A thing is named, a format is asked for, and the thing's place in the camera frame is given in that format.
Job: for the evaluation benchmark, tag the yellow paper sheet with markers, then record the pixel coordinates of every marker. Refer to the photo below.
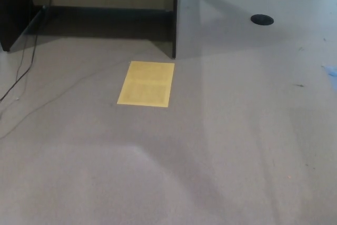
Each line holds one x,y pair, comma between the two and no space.
147,85

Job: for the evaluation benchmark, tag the blue cloth scrap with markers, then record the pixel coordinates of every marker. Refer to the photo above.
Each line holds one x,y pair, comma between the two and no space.
332,70

